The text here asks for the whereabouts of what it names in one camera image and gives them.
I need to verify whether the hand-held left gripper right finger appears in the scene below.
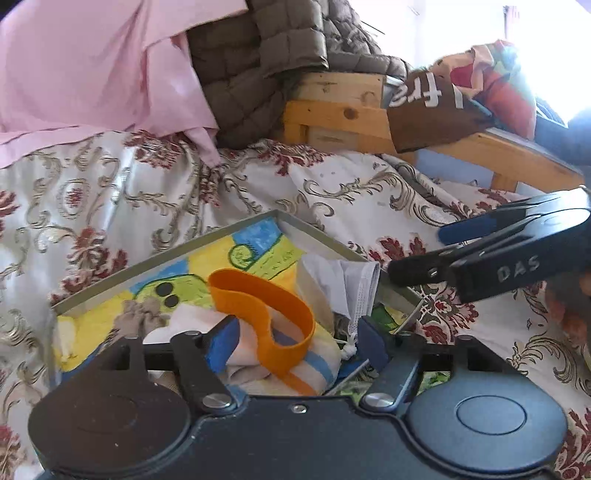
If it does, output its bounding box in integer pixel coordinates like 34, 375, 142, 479
357, 316, 514, 412

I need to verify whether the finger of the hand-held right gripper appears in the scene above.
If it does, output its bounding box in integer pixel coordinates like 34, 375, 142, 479
438, 188, 591, 246
387, 246, 460, 291

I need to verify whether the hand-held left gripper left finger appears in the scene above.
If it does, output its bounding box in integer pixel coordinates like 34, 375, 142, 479
87, 316, 241, 414

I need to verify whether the orange heart-shaped band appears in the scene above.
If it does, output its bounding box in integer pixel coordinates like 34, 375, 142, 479
207, 268, 317, 377

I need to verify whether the grey tray with colourful drawing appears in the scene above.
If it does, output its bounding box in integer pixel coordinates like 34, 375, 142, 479
48, 209, 424, 398

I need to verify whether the person's right hand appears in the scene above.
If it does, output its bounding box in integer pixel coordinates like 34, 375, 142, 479
545, 274, 591, 348

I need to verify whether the striped white cloth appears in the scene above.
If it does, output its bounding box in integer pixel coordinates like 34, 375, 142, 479
142, 304, 343, 398

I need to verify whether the crumpled beige cloth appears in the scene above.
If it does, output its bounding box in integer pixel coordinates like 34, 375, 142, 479
115, 296, 170, 334

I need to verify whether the brown lettered cloth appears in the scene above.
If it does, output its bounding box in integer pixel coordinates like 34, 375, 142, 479
386, 69, 496, 154

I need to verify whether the dark blue garment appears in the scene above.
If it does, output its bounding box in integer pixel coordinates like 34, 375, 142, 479
532, 96, 591, 163

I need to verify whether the colourful printed cloth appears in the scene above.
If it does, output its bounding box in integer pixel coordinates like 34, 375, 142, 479
438, 39, 539, 140

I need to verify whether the floral patterned bedspread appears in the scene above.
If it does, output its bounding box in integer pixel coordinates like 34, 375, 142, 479
0, 129, 591, 480

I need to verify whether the brown quilted jacket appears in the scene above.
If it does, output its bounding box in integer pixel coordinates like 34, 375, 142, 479
187, 0, 410, 151

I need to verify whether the pink bed sheet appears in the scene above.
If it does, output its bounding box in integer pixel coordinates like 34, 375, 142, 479
0, 0, 251, 169

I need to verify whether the wooden bed frame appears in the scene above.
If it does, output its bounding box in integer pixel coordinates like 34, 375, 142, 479
282, 71, 585, 193

